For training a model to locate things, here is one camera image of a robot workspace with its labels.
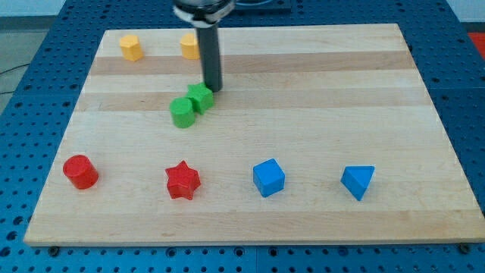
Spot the robot arm flange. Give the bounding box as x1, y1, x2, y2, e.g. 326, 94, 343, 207
173, 0, 236, 28

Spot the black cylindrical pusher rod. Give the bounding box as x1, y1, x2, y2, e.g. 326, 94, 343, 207
196, 24, 223, 93

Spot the wooden board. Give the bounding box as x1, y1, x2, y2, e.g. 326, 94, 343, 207
24, 24, 484, 246

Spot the black screw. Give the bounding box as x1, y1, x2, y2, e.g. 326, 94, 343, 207
458, 243, 471, 255
48, 246, 60, 257

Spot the red star block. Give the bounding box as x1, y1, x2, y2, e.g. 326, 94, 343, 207
165, 161, 201, 200

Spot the green star block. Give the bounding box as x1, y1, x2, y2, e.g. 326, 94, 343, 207
186, 83, 214, 115

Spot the black screw left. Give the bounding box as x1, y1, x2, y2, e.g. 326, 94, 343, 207
48, 246, 60, 257

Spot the red cylinder block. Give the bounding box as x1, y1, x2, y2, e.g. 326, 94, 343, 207
63, 155, 99, 190

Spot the green cylinder block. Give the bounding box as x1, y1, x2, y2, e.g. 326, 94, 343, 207
169, 97, 196, 128

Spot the blue triangle block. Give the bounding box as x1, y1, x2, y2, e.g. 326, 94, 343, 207
340, 165, 375, 201

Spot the yellow block behind rod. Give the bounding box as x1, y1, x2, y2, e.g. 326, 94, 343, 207
180, 33, 200, 60

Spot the black screw right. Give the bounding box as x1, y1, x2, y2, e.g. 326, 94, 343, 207
458, 243, 471, 255

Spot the blue cube block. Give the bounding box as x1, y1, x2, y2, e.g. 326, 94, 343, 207
253, 158, 286, 197

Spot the black cable on floor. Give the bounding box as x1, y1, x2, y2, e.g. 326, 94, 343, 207
0, 63, 30, 96

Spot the yellow hexagon block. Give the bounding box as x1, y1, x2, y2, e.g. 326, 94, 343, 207
119, 35, 144, 61

